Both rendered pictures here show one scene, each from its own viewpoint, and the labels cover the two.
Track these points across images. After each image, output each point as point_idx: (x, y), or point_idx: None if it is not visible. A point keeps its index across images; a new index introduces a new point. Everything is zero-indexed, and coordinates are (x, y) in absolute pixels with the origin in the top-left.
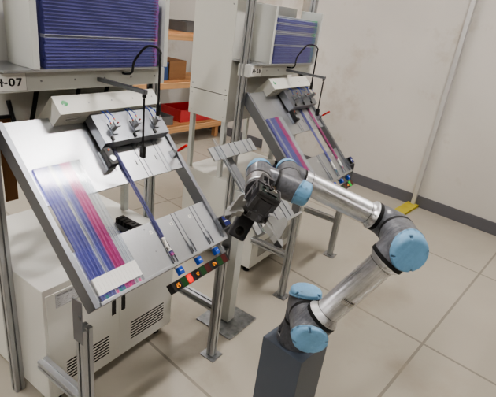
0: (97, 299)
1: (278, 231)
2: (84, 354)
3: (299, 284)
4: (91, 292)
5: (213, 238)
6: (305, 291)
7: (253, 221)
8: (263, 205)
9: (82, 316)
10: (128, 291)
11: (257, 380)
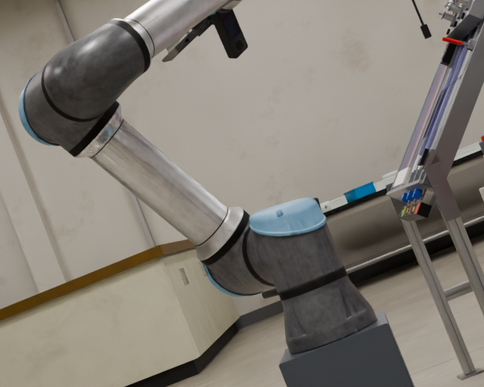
0: None
1: (171, 45)
2: None
3: (300, 200)
4: None
5: None
6: (276, 206)
7: (218, 34)
8: None
9: None
10: None
11: None
